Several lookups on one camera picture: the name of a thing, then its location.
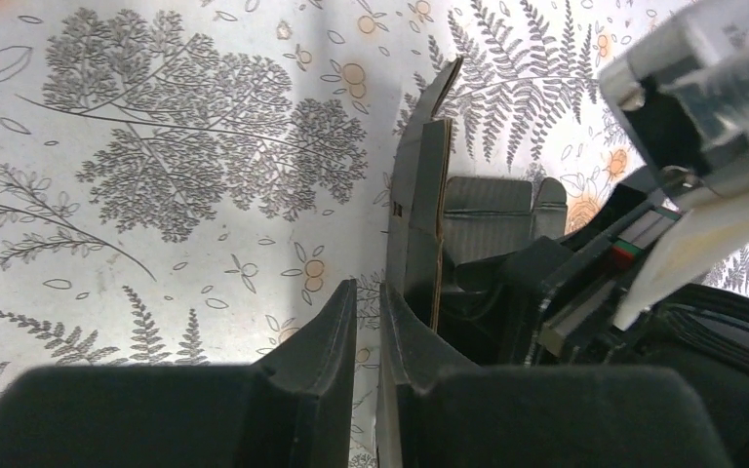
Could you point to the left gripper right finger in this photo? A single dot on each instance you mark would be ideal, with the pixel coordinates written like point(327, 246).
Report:
point(436, 408)

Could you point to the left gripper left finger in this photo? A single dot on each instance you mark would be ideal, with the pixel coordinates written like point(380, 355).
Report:
point(291, 408)

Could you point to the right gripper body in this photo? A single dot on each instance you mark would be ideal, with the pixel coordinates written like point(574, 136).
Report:
point(553, 302)

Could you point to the black paper box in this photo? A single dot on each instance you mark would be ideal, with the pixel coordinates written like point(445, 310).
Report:
point(449, 234)

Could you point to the floral tablecloth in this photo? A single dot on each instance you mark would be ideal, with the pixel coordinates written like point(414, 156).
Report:
point(186, 183)

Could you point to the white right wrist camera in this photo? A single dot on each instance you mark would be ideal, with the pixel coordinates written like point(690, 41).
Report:
point(681, 94)

